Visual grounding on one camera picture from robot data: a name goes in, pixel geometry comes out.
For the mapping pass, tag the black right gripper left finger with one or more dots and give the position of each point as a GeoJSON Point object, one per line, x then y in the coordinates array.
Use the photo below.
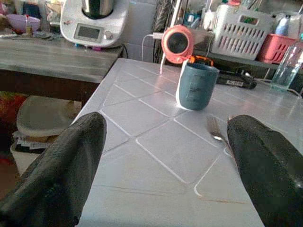
{"type": "Point", "coordinates": [54, 179]}

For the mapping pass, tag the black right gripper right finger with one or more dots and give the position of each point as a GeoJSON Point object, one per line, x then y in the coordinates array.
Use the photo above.
{"type": "Point", "coordinates": [272, 175]}

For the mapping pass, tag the silver fork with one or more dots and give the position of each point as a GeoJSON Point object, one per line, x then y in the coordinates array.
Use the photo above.
{"type": "Point", "coordinates": [216, 134]}

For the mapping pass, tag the black flat device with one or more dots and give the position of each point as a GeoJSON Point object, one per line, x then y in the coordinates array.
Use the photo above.
{"type": "Point", "coordinates": [234, 82]}

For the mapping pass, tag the clear drinking glass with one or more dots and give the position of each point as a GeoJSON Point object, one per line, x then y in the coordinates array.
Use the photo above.
{"type": "Point", "coordinates": [284, 71]}

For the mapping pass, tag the white tiled table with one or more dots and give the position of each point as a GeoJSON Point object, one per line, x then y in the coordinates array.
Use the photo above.
{"type": "Point", "coordinates": [154, 142]}

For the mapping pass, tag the blue cup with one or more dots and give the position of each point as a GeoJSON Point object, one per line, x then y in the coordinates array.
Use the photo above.
{"type": "Point", "coordinates": [196, 89]}

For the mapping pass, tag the grey top wooden table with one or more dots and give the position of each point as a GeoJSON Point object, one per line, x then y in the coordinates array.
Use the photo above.
{"type": "Point", "coordinates": [47, 61]}

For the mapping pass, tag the pink plastic basket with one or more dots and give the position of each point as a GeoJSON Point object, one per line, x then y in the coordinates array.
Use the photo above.
{"type": "Point", "coordinates": [272, 49]}

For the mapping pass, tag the white plastic basket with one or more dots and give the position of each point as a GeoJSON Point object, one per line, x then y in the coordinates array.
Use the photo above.
{"type": "Point", "coordinates": [236, 47]}

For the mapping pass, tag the blue white bottle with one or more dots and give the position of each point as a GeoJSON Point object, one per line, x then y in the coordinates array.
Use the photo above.
{"type": "Point", "coordinates": [282, 28]}

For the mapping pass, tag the small bottle with red cap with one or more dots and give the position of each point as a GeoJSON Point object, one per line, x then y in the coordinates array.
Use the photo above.
{"type": "Point", "coordinates": [28, 28]}

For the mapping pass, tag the white kitchen machine with display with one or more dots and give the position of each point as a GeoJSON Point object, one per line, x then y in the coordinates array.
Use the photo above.
{"type": "Point", "coordinates": [71, 23]}

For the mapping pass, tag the translucent purple bowl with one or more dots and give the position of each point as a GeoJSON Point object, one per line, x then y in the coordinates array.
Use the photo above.
{"type": "Point", "coordinates": [19, 22]}

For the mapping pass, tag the pink round appliance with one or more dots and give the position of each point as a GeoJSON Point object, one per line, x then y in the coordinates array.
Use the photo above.
{"type": "Point", "coordinates": [176, 40]}

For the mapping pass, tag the white charger plug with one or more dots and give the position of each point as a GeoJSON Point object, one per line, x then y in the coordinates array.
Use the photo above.
{"type": "Point", "coordinates": [157, 35]}

